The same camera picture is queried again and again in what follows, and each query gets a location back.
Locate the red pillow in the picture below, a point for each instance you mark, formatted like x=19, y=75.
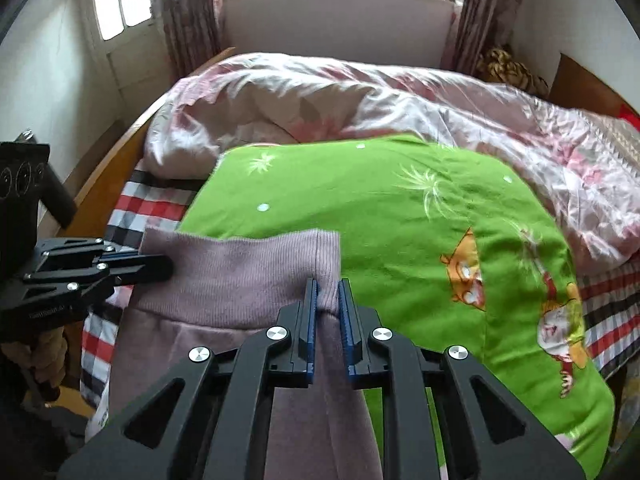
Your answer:
x=631, y=115

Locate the plaid bed sheet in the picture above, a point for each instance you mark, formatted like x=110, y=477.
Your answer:
x=150, y=205

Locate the white door with panes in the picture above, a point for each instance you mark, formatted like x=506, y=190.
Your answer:
x=122, y=5

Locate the mauve knit pants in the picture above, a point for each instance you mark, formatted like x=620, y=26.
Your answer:
x=240, y=275

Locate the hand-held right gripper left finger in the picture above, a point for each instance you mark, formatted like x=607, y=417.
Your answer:
x=312, y=320

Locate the green cartoon print blanket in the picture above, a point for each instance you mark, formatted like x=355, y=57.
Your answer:
x=375, y=200

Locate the pink floral quilt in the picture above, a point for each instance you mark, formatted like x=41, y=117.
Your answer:
x=350, y=90

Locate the yellow brown striped cloth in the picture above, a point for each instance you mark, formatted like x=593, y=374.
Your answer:
x=510, y=72

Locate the person's left hand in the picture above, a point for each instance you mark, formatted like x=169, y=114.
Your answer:
x=47, y=360

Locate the wooden bed frame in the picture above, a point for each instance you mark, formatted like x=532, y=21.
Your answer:
x=115, y=165

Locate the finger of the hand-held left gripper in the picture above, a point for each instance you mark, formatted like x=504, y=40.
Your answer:
x=75, y=285
x=145, y=264

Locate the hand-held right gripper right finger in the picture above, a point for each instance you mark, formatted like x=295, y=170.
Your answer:
x=345, y=320

